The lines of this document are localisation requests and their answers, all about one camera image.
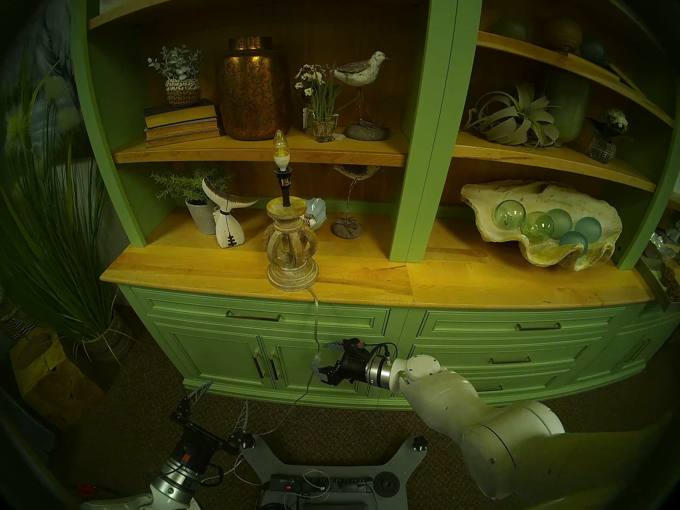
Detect striped woven basket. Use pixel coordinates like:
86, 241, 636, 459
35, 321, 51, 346
0, 302, 38, 345

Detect grey air plant decor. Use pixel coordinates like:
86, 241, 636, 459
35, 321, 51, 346
464, 81, 561, 148

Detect green cabinet hutch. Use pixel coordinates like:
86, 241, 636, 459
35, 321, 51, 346
72, 0, 680, 411

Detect woven brown decor sphere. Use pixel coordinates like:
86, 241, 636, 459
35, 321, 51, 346
547, 18, 583, 53

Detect black power strip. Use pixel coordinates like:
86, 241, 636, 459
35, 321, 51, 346
268, 474, 374, 495

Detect grey robot base platform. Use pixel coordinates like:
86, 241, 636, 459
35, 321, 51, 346
242, 435, 428, 510

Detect rosemary plant in grey pot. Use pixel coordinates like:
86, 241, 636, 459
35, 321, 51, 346
150, 166, 235, 235

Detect thin white cable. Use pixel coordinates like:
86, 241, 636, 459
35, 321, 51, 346
199, 453, 266, 487

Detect wire-legged bird figurine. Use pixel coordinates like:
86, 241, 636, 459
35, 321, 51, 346
331, 165, 382, 240

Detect giant clam shell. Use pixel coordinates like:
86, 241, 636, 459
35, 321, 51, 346
460, 180, 623, 271

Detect carved wooden table lamp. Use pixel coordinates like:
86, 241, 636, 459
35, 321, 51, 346
261, 166, 320, 292

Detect large copper vase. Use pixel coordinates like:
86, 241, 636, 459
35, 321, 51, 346
218, 36, 291, 141

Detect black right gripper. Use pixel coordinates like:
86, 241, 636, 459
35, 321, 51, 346
310, 338, 372, 387

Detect green cabinet door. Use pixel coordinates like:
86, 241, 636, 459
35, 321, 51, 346
576, 323, 673, 382
261, 336, 383, 398
154, 323, 269, 390

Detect dark green decor sphere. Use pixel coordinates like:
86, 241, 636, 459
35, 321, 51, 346
491, 16, 529, 42

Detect yellow wood stump stool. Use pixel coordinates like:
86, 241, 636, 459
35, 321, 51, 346
10, 327, 107, 427

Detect candle shaped light bulb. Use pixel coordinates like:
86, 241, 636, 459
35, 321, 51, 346
272, 130, 291, 172

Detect old yellowed book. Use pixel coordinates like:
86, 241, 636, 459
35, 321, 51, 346
143, 100, 217, 130
144, 118, 219, 140
146, 129, 223, 149

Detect pale blue shell dish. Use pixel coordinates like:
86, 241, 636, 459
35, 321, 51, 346
303, 197, 327, 231

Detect clear lamp cable with switch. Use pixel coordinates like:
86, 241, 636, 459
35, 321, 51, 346
250, 286, 322, 438

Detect clear green glass ball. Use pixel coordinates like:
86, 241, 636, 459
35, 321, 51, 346
520, 211, 555, 244
493, 200, 526, 231

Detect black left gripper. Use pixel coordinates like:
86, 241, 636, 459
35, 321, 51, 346
170, 381, 256, 475

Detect white flowers in glass vase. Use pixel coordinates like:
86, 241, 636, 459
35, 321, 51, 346
295, 64, 343, 143

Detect pale green glass vase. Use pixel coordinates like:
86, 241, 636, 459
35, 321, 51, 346
547, 68, 593, 143

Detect white whale tail figurine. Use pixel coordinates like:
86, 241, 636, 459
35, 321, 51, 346
202, 178, 259, 249

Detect speckled shorebird figurine on stone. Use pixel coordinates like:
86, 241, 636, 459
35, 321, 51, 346
334, 50, 391, 142

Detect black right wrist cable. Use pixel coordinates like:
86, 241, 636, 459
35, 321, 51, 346
364, 343, 399, 366

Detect frosted teal glass ball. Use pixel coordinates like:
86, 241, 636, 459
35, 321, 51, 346
547, 208, 573, 239
559, 231, 589, 257
575, 216, 604, 244

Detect metal tray with trinkets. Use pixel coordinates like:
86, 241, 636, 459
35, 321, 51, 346
637, 222, 680, 310

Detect tall grass plant in basket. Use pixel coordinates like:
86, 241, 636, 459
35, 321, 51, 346
0, 63, 136, 366

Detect eucalyptus plant in woven pot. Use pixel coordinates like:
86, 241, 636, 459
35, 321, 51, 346
148, 45, 203, 108

